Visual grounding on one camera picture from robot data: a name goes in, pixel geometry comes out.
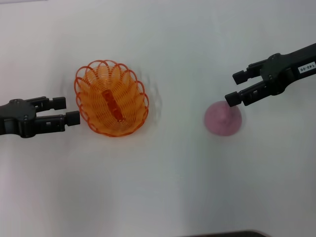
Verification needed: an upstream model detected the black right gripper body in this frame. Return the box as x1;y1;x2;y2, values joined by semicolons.
260;42;316;97

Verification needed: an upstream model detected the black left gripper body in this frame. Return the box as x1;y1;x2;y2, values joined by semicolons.
0;98;38;139

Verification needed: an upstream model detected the pink peach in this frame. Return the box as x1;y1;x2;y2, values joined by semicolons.
203;100;243;137

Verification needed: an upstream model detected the orange woven plastic basket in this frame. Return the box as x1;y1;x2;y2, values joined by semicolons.
74;59;150;138

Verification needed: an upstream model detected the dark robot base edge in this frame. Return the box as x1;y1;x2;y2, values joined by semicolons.
187;229;270;237

